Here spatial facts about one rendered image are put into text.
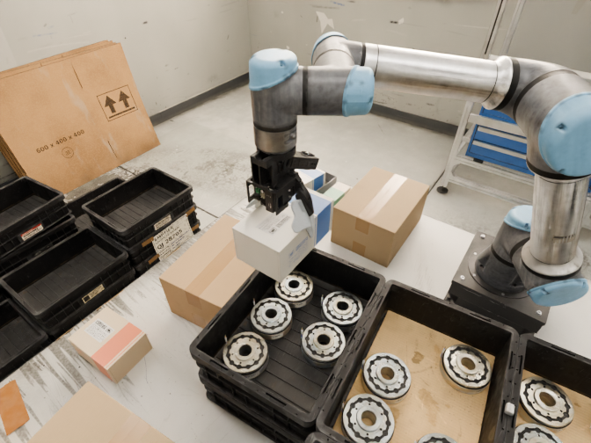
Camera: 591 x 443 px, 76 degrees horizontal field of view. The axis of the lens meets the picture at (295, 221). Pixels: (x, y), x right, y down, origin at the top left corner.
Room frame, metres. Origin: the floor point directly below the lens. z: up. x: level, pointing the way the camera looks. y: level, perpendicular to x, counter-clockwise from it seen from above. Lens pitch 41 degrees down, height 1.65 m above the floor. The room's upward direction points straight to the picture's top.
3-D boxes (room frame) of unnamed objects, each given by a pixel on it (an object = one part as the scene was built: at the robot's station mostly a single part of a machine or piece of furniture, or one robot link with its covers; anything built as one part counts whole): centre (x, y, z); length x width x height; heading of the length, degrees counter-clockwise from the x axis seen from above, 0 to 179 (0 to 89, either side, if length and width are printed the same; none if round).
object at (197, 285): (0.75, 0.20, 0.78); 0.30 x 0.22 x 0.16; 152
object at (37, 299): (1.05, 0.95, 0.31); 0.40 x 0.30 x 0.34; 145
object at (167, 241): (1.30, 0.58, 0.41); 0.31 x 0.02 x 0.16; 144
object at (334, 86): (0.61, -0.07, 1.41); 0.11 x 0.11 x 0.08; 89
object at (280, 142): (0.59, 0.03, 1.33); 0.08 x 0.08 x 0.05
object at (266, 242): (0.61, 0.02, 1.09); 0.20 x 0.12 x 0.09; 145
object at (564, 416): (0.34, -0.52, 0.86); 0.10 x 0.10 x 0.01
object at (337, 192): (1.14, -0.12, 0.73); 0.24 x 0.06 x 0.06; 142
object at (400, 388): (0.39, -0.20, 0.86); 0.10 x 0.10 x 0.01
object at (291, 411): (0.51, 0.00, 0.92); 0.40 x 0.30 x 0.02; 150
